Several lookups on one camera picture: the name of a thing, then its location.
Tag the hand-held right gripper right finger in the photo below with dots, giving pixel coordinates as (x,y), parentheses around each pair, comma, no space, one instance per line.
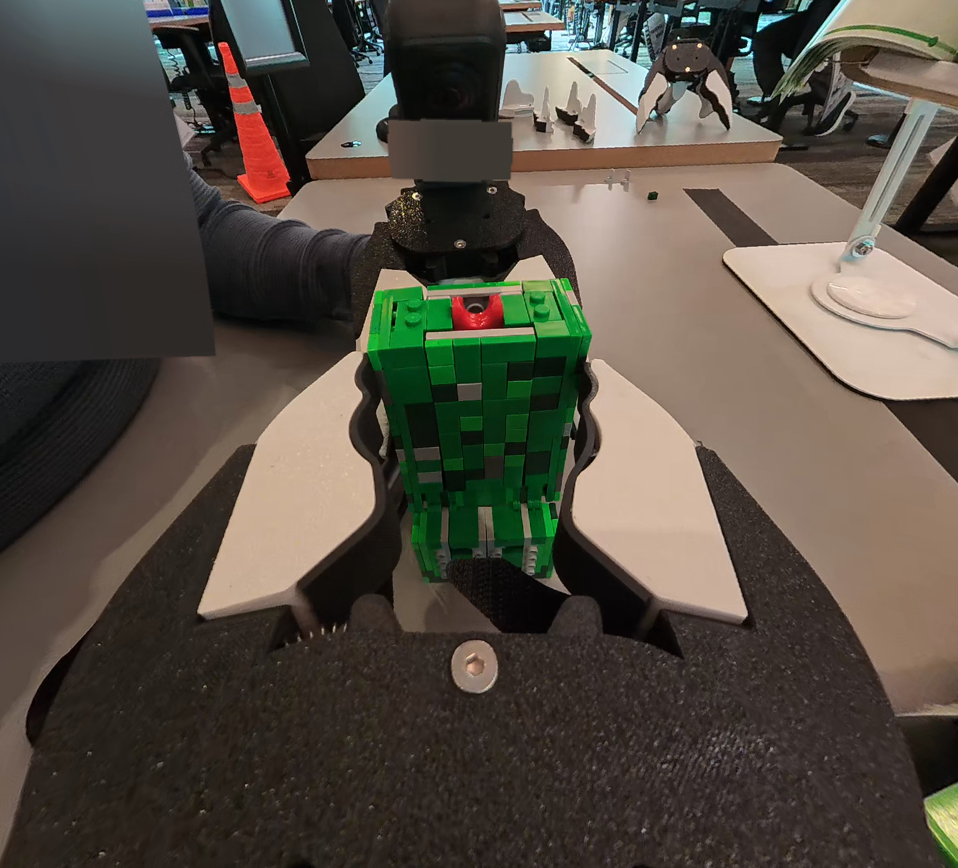
(651,509)

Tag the orange traffic cone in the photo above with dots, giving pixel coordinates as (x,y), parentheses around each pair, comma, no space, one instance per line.
(254,142)

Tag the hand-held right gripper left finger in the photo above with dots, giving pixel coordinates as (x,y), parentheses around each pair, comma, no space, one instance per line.
(299,509)

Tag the green lego creeper model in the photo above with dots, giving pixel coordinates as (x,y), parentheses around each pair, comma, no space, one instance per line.
(479,404)

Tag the spare hand-held gripper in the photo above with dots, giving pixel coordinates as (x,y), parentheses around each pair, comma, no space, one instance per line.
(685,82)

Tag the green lego set box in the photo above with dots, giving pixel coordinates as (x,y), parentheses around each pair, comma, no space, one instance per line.
(944,834)

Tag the white book stand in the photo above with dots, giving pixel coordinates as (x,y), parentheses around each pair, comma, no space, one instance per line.
(786,299)

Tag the person's left forearm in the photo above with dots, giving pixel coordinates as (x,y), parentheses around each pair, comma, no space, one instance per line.
(284,262)

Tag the lego instruction booklet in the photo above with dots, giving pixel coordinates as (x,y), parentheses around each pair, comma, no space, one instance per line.
(883,7)

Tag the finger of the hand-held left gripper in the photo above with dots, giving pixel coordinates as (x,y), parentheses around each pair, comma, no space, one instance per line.
(550,271)
(397,281)

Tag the wood-edged desk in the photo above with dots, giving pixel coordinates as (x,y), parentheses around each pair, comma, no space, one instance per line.
(673,150)

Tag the person's torso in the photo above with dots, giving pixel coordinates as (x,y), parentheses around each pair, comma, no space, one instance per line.
(52,449)

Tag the loose gripper finger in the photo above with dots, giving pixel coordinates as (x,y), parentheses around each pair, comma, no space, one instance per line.
(587,120)
(518,101)
(570,105)
(544,112)

